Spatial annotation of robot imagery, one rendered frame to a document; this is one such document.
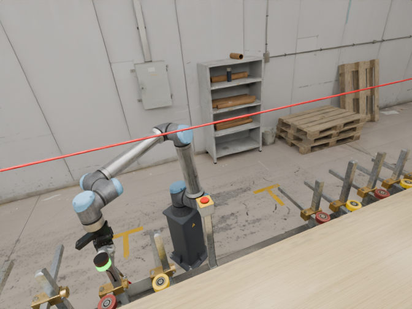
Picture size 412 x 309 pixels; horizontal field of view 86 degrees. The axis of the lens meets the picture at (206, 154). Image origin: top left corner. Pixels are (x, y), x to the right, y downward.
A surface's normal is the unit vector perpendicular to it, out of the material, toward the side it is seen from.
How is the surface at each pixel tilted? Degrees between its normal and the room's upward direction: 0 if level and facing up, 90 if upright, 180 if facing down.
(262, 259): 0
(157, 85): 90
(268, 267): 0
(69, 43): 90
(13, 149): 90
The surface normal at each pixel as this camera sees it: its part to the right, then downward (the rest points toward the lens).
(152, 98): 0.33, 0.43
